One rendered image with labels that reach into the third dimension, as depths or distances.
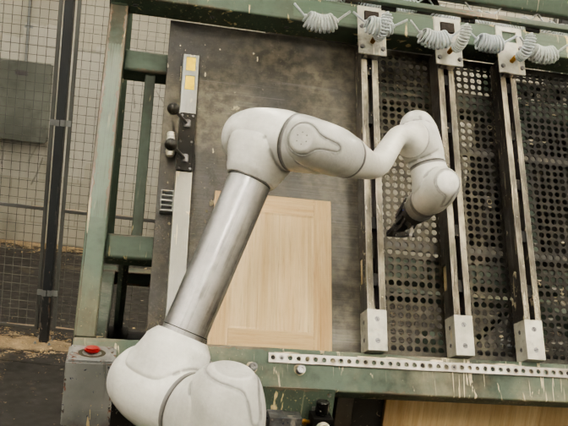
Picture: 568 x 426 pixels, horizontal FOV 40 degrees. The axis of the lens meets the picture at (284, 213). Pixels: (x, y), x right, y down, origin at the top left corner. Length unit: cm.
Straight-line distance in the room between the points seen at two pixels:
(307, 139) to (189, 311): 44
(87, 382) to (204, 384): 54
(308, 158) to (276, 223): 82
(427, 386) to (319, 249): 52
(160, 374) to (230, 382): 18
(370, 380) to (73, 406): 86
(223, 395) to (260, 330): 82
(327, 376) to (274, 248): 42
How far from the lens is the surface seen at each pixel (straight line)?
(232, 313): 233
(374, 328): 237
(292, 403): 230
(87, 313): 227
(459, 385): 246
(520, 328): 260
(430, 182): 211
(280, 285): 238
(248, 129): 175
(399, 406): 267
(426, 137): 215
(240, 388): 153
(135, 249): 241
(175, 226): 236
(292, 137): 164
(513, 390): 254
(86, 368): 201
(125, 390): 169
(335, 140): 165
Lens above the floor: 163
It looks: 9 degrees down
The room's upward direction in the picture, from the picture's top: 7 degrees clockwise
